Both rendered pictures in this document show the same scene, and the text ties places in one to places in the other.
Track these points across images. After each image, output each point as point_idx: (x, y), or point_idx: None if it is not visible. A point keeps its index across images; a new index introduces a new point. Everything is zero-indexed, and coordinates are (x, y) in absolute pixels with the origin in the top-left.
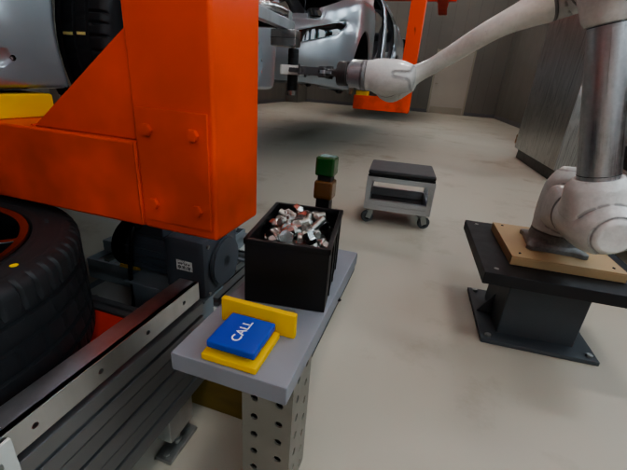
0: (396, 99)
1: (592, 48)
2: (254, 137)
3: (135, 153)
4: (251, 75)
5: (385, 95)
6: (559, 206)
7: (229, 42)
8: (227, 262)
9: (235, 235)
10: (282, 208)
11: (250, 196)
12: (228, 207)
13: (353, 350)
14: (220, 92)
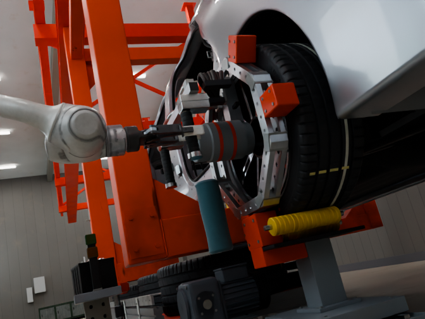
0: (73, 152)
1: None
2: (121, 224)
3: None
4: (117, 199)
5: (81, 161)
6: None
7: (114, 193)
8: (182, 309)
9: (189, 294)
10: (110, 260)
11: (126, 252)
12: (123, 254)
13: None
14: (116, 211)
